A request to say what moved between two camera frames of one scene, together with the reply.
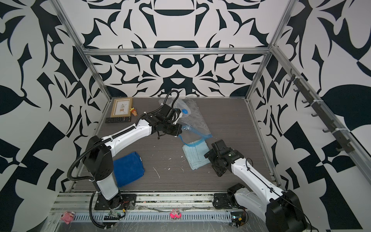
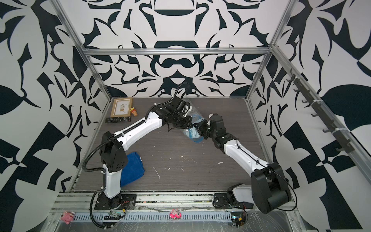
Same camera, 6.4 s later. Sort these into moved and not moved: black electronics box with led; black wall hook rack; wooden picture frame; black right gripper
Moved: black right gripper
Not moved: black wall hook rack; wooden picture frame; black electronics box with led
